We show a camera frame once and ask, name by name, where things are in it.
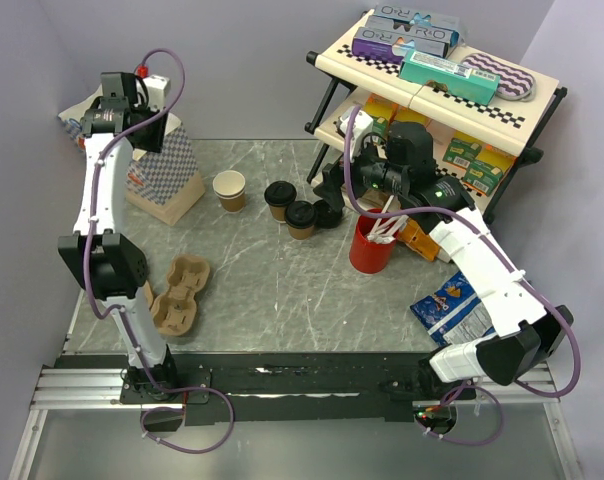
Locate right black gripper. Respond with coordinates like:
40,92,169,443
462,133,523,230
313,132,408,211

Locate black cup lid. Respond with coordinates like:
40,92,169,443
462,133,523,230
285,200,317,229
264,180,297,208

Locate brown paper cup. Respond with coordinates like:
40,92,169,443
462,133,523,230
269,204,287,223
287,224,315,240

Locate paper takeout bag blue handles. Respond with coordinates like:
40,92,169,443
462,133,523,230
58,96,205,231

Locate cardboard cup carrier tray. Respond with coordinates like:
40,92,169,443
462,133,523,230
151,254,211,337

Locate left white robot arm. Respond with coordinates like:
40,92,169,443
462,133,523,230
58,72,180,402

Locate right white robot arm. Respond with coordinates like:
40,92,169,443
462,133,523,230
314,109,577,399

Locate stack of black cup lids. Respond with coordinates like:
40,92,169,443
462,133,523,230
313,199,343,229

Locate green yellow box far left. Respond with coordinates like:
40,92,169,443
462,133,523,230
363,93,398,138

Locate green yellow box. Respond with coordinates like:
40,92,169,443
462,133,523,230
393,106,430,126
442,131,484,171
363,93,398,138
463,147,516,196

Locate red cup with stirrers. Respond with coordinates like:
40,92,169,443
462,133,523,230
349,215,397,274

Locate stack of brown paper cups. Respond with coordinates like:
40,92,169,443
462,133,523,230
212,170,246,213

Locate purple R&O box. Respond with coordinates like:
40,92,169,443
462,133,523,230
351,27,408,64

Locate green yellow box far right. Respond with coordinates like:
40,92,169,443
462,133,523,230
463,147,516,196

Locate two tier checkered shelf rack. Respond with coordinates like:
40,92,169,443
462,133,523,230
305,11,568,223

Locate teal long box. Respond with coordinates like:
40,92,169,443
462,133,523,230
398,49,500,105

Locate dark grey R&O box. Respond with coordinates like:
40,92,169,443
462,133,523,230
365,14,468,58

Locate grey R&O box top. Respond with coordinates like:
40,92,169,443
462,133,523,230
373,4,465,32

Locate blue snack bag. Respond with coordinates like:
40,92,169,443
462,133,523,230
410,272,495,347

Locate purple wavy pouch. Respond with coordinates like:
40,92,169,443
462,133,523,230
461,53,536,101

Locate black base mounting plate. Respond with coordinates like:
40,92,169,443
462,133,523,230
120,352,455,426

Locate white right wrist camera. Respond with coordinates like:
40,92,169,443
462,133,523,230
335,105,374,143

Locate aluminium rail frame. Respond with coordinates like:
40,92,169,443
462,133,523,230
9,299,583,480

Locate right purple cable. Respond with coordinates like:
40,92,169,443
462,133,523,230
342,105,582,446

